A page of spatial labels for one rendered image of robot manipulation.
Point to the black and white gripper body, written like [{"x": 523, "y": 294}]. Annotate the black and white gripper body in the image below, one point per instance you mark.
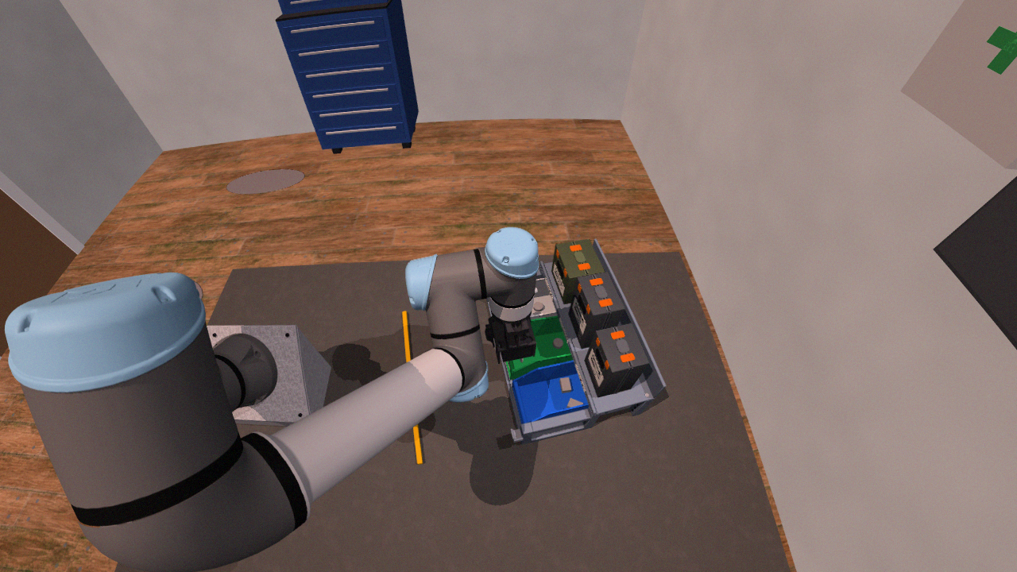
[{"x": 513, "y": 347}]

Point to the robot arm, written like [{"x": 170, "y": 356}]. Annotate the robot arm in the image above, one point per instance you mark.
[{"x": 134, "y": 405}]

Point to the yellow bar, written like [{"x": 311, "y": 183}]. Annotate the yellow bar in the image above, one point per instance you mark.
[{"x": 408, "y": 358}]

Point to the grey metal shelf rack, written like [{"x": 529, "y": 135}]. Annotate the grey metal shelf rack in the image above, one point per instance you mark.
[{"x": 649, "y": 385}]

